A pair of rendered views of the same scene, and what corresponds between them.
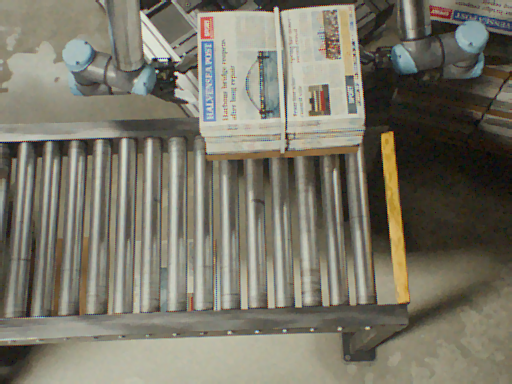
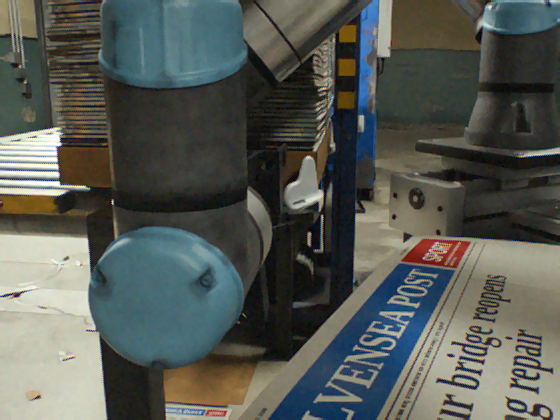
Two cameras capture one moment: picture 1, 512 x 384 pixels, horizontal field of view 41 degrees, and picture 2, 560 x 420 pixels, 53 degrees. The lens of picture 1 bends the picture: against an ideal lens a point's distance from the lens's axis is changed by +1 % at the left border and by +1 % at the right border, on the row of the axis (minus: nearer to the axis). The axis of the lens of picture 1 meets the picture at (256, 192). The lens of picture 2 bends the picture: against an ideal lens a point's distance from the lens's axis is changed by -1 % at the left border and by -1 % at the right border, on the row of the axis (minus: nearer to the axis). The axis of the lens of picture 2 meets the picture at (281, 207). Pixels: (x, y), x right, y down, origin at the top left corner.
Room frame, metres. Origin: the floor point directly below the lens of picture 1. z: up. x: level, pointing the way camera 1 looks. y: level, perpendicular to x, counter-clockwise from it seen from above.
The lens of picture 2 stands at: (0.86, -0.86, 0.93)
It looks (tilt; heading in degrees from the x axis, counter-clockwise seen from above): 13 degrees down; 93
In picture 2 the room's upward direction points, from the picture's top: straight up
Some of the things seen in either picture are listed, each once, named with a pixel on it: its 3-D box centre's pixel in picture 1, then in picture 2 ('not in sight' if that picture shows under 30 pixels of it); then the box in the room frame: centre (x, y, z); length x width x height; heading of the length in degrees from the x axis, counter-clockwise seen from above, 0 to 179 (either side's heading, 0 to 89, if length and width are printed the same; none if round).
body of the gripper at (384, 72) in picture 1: (396, 66); (238, 201); (0.80, -0.40, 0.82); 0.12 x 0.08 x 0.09; 86
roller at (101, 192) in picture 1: (99, 225); not in sight; (0.48, 0.40, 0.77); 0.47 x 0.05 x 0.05; 175
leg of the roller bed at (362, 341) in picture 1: (370, 334); not in sight; (0.17, -0.29, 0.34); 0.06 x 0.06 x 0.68; 85
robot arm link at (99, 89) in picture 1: (92, 80); not in sight; (0.86, 0.39, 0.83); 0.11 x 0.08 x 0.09; 85
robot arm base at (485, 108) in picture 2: not in sight; (513, 113); (1.19, 0.09, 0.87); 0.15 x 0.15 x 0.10
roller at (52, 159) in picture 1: (47, 227); not in sight; (0.50, 0.53, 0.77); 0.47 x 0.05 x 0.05; 175
